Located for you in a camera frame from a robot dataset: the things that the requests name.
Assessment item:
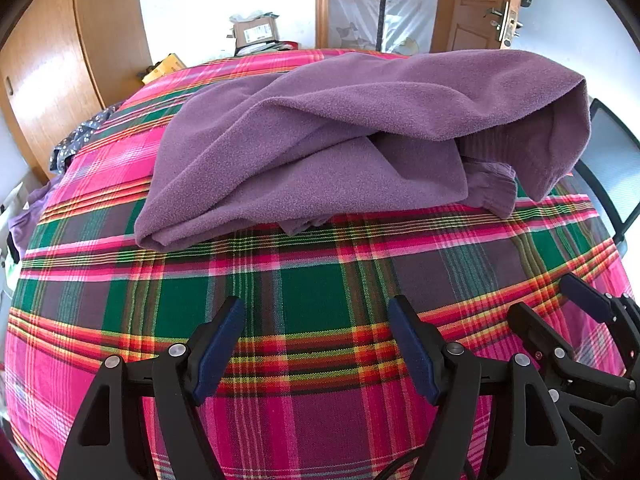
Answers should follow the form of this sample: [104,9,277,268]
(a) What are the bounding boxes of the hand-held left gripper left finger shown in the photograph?
[56,296,247,480]

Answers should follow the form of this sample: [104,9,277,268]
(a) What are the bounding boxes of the yellow box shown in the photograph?
[141,53,187,85]

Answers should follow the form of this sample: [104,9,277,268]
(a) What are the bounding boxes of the clear plastic door curtain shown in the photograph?
[327,0,443,56]

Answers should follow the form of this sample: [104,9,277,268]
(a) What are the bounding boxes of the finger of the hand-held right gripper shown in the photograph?
[506,301,638,401]
[558,273,640,376]

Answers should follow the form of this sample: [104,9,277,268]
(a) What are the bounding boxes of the metal door handle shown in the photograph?
[484,1,521,41]

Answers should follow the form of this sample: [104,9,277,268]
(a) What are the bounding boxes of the purple fleece pants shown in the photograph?
[134,48,592,252]

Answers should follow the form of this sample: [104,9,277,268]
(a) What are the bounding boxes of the light purple shirt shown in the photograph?
[7,180,56,256]

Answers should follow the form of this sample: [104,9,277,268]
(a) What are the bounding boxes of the wooden door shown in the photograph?
[431,0,526,53]

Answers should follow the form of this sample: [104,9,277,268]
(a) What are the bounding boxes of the blue floral garment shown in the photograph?
[50,102,123,173]

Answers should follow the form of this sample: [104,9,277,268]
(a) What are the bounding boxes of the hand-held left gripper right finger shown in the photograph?
[387,295,583,480]

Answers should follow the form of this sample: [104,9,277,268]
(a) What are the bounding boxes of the wooden wardrobe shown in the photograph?
[0,0,153,181]

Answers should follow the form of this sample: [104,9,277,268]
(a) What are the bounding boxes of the wooden door frame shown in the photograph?
[315,0,331,51]

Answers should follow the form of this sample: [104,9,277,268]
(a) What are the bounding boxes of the brown cardboard box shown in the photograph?
[229,10,281,56]

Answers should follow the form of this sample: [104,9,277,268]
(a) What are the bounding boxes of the pink green plaid blanket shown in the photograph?
[5,49,636,480]

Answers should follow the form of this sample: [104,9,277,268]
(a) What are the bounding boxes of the black office chair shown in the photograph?
[570,98,640,256]

